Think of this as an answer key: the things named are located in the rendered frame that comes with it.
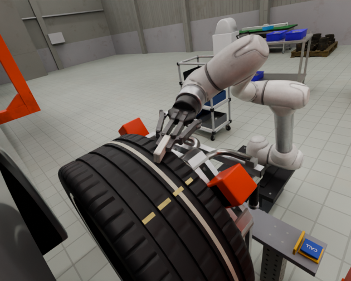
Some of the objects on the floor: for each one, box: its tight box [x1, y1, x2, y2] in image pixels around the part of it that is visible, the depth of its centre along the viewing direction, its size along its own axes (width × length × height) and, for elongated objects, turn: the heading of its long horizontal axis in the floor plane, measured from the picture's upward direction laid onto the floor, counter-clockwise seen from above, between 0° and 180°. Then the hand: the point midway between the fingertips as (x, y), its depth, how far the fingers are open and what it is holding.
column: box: [260, 245, 287, 281], centre depth 114 cm, size 10×10×42 cm
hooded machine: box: [212, 18, 239, 55], centre depth 636 cm, size 67×57×126 cm
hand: (162, 148), depth 48 cm, fingers closed
